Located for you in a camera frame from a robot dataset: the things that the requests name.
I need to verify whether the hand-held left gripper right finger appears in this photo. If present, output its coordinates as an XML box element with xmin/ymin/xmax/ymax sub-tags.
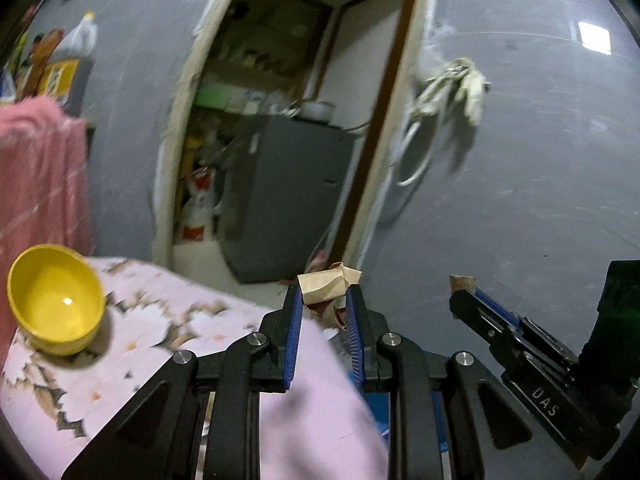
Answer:
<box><xmin>345</xmin><ymin>284</ymin><xmax>583</xmax><ymax>480</ymax></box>

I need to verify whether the wooden shelf unit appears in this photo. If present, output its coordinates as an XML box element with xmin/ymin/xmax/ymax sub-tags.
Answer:
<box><xmin>210</xmin><ymin>0</ymin><xmax>333</xmax><ymax>106</ymax></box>

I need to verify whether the green box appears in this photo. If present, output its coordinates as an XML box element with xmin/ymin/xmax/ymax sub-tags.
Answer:
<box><xmin>195</xmin><ymin>87</ymin><xmax>236</xmax><ymax>108</ymax></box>

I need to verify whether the white hose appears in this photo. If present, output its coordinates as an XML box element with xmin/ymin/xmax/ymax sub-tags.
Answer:
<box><xmin>387</xmin><ymin>110</ymin><xmax>443</xmax><ymax>188</ymax></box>

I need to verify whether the brown sauce bottle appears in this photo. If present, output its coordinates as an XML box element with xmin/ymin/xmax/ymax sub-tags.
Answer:
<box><xmin>20</xmin><ymin>30</ymin><xmax>63</xmax><ymax>98</ymax></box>

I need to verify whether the pink floral blanket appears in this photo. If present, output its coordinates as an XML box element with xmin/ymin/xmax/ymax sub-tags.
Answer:
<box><xmin>0</xmin><ymin>256</ymin><xmax>391</xmax><ymax>480</ymax></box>

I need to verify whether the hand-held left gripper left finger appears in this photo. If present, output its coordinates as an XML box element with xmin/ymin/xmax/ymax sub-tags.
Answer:
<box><xmin>60</xmin><ymin>282</ymin><xmax>306</xmax><ymax>480</ymax></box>

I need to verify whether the white door frame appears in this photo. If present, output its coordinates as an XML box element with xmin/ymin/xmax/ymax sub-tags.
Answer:
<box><xmin>152</xmin><ymin>0</ymin><xmax>441</xmax><ymax>281</ymax></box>

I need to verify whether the yellow bowl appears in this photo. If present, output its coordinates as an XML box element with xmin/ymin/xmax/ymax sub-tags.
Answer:
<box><xmin>7</xmin><ymin>244</ymin><xmax>107</xmax><ymax>357</ymax></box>

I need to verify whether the brown paper carton piece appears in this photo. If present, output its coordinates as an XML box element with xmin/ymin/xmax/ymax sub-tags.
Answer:
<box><xmin>296</xmin><ymin>262</ymin><xmax>363</xmax><ymax>306</ymax></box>

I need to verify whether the pink checked towel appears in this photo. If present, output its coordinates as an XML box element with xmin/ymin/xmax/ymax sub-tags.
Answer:
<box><xmin>0</xmin><ymin>96</ymin><xmax>96</xmax><ymax>346</ymax></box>

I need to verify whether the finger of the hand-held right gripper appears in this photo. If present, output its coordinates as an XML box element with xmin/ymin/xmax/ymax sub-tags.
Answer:
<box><xmin>449</xmin><ymin>289</ymin><xmax>527</xmax><ymax>372</ymax></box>
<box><xmin>472</xmin><ymin>286</ymin><xmax>526</xmax><ymax>332</ymax></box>

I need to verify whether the grey cabinet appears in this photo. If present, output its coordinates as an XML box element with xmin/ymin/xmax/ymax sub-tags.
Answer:
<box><xmin>217</xmin><ymin>115</ymin><xmax>358</xmax><ymax>285</ymax></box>

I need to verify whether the red and white sack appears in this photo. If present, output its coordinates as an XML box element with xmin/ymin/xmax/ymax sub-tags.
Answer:
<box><xmin>180</xmin><ymin>165</ymin><xmax>221</xmax><ymax>243</ymax></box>

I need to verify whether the large cooking oil bottle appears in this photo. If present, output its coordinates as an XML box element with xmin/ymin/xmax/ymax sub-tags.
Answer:
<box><xmin>40</xmin><ymin>10</ymin><xmax>99</xmax><ymax>106</ymax></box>

